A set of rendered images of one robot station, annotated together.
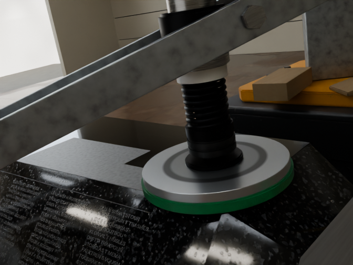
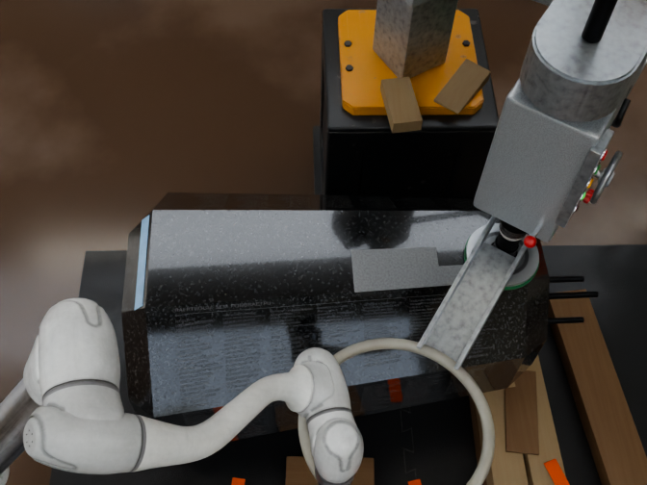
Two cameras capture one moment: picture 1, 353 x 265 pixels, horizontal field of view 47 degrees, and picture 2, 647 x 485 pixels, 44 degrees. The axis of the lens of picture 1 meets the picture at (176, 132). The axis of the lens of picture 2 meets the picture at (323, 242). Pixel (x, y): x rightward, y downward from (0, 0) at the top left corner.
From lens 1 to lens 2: 2.15 m
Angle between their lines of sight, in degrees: 55
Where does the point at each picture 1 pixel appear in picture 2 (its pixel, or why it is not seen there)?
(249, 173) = (529, 258)
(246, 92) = (358, 110)
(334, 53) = (423, 59)
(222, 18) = not seen: hidden behind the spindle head
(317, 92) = (427, 107)
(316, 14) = (416, 37)
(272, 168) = (533, 251)
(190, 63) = not seen: hidden behind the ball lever
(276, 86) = (413, 123)
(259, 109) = (381, 127)
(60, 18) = not seen: outside the picture
